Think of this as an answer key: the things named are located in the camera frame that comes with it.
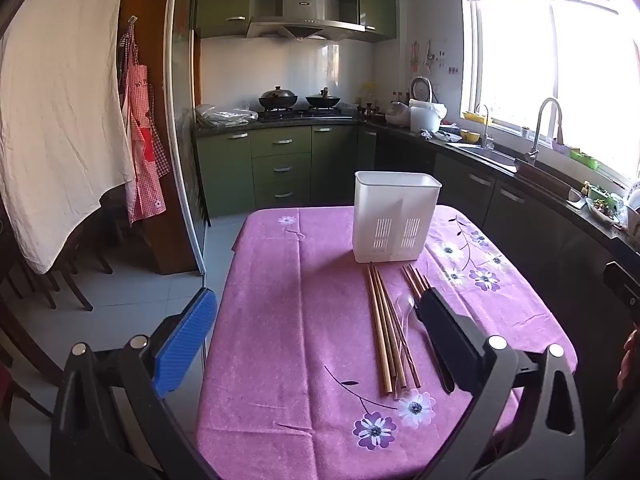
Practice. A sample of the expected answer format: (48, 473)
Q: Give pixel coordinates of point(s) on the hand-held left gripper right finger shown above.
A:
(450, 335)

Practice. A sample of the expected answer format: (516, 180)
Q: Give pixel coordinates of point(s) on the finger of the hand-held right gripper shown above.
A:
(624, 286)

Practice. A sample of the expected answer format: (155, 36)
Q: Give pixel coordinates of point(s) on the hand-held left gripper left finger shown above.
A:
(186, 340)

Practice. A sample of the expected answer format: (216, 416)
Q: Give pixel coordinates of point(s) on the clear plastic spoon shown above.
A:
(404, 305)

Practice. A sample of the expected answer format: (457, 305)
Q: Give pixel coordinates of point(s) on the bunch of wooden chopsticks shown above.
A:
(381, 330)

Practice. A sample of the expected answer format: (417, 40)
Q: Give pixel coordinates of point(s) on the white plastic utensil holder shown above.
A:
(385, 210)

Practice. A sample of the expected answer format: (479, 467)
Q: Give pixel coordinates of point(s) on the person's right hand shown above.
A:
(631, 360)

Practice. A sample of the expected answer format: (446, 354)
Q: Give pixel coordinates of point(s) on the plate of food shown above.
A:
(602, 207)

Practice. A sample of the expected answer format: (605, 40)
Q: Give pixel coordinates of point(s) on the dark lower cabinets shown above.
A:
(525, 230)

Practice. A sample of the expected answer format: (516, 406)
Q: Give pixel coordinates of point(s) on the purple floral tablecloth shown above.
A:
(300, 335)

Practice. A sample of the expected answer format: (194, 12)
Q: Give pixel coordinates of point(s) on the green tray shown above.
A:
(584, 159)

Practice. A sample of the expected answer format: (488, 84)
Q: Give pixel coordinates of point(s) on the dark wooden chair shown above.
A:
(70, 270)

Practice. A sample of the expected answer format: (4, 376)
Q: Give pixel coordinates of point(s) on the tall steel faucet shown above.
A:
(537, 125)

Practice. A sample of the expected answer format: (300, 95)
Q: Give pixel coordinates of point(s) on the red checked apron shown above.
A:
(145, 160)

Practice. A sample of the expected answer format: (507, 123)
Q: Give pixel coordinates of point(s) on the steel kitchen sink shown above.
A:
(480, 152)

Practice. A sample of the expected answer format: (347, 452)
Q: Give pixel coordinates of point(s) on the green lower cabinets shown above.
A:
(280, 170)

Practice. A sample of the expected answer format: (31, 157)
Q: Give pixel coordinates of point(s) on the green cabinets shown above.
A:
(280, 170)
(220, 0)

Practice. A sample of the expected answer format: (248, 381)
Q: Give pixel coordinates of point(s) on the yellow cup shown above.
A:
(470, 136)

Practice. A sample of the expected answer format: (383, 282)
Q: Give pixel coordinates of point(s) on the small steel faucet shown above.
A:
(485, 130)

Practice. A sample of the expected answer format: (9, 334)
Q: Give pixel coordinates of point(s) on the white plastic container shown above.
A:
(425, 117)

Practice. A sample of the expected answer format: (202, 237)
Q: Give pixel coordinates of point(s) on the kitchen window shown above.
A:
(560, 75)

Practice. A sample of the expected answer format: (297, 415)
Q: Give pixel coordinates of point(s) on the clear plastic bag pile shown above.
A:
(222, 115)

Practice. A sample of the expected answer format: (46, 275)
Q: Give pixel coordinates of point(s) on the white rice cooker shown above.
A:
(400, 112)

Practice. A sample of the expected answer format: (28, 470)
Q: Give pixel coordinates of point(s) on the sliding glass door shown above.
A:
(182, 110)

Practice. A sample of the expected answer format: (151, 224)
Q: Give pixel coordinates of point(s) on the seasoning bottles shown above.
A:
(369, 105)

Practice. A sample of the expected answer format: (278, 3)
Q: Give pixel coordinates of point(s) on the white hanging cloth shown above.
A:
(60, 125)

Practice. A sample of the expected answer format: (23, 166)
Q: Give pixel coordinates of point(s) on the black gas stove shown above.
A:
(305, 113)

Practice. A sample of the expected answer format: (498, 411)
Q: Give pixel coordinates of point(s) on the black wok with lid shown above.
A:
(277, 97)

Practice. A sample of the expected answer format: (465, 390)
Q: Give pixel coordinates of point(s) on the black wok with spatula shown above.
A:
(324, 99)

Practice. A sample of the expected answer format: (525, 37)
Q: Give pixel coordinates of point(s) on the green upper cabinets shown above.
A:
(220, 0)

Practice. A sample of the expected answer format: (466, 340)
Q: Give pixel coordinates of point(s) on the steel range hood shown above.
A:
(305, 10)

